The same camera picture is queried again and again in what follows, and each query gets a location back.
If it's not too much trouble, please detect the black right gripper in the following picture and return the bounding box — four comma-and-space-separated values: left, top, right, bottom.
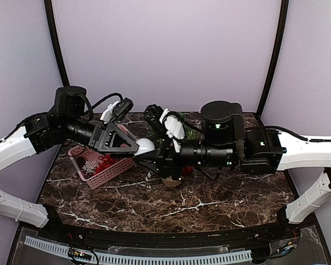
131, 132, 235, 181

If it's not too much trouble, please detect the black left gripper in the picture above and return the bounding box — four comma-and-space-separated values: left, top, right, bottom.
61, 115, 142, 158

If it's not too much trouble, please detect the red white candy cane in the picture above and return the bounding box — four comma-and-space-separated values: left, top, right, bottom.
145, 171, 153, 182

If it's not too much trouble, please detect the pink plastic basket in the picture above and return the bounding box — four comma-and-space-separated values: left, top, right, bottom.
67, 124, 140, 190

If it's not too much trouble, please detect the red ball ornament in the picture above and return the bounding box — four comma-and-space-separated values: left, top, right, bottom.
180, 166, 194, 177

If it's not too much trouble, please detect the white ball ornament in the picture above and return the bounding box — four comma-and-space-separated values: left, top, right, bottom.
135, 138, 155, 156

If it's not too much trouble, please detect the small green christmas tree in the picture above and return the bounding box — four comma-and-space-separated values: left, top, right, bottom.
160, 109, 201, 144

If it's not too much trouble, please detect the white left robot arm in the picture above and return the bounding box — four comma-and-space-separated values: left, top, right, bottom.
0, 86, 139, 172

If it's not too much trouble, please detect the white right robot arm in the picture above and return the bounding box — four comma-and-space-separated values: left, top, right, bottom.
134, 100, 331, 240

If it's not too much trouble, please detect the beige tree pot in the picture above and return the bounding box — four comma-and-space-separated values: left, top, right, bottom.
162, 177, 181, 188

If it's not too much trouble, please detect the white snowflake ornament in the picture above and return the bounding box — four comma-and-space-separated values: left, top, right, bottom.
82, 161, 98, 175

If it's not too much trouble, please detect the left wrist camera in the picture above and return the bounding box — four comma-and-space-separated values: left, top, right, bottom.
99, 98, 134, 124

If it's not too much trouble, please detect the white slotted cable duct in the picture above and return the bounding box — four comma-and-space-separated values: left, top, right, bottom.
24, 236, 253, 265

